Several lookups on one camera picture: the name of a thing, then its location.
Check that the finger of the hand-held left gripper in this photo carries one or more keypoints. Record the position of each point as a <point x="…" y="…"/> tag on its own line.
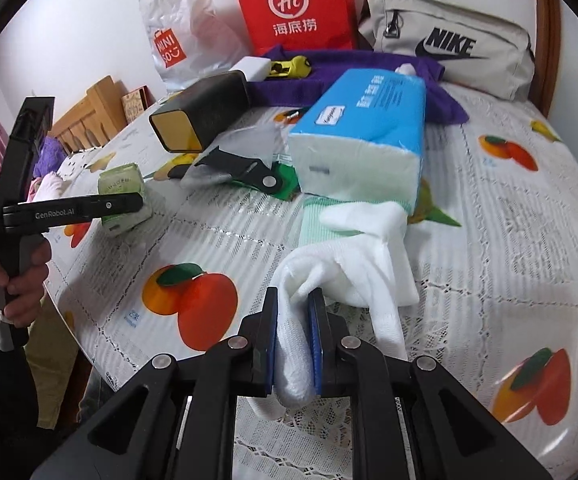
<point x="116" y="206"/>

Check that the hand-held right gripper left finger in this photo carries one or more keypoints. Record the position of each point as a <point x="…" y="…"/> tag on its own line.
<point x="269" y="345"/>

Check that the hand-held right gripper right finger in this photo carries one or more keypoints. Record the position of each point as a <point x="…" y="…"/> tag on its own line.
<point x="317" y="345"/>

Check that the light green tissue packet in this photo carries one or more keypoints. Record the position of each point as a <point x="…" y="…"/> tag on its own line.
<point x="119" y="180"/>

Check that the light green cloth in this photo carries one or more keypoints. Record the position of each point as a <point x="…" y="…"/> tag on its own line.
<point x="319" y="225"/>

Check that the small white box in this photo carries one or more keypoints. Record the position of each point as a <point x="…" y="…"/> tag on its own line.
<point x="250" y="69"/>

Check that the yellow mesh pouch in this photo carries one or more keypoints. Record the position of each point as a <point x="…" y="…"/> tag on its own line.
<point x="291" y="66"/>

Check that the person's left hand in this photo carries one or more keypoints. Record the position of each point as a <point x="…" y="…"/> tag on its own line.
<point x="24" y="290"/>

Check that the pastel striped quilt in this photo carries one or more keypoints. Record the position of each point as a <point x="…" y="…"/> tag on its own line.
<point x="46" y="187"/>

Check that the purple plush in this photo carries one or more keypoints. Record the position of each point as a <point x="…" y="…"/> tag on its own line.
<point x="49" y="155"/>

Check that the wooden headboard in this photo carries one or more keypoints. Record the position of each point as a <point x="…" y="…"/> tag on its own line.
<point x="89" y="115"/>

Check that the patterned brown box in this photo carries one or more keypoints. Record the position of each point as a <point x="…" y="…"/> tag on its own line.
<point x="134" y="104"/>

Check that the dark tea tin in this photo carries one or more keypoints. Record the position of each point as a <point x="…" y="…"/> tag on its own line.
<point x="204" y="110"/>

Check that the white plastic shopping bag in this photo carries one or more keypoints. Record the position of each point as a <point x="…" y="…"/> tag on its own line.
<point x="189" y="25"/>

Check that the purple towel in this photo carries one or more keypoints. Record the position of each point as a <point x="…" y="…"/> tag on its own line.
<point x="289" y="92"/>

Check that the blue tissue pack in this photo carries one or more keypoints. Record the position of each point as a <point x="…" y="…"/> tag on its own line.
<point x="364" y="130"/>

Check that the red paper bag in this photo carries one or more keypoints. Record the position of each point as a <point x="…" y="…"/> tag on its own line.
<point x="294" y="5"/>

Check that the grey waist bag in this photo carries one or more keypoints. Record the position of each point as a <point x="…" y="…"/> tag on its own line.
<point x="449" y="55"/>

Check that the brown wooden door frame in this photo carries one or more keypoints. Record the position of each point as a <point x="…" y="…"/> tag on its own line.
<point x="548" y="45"/>

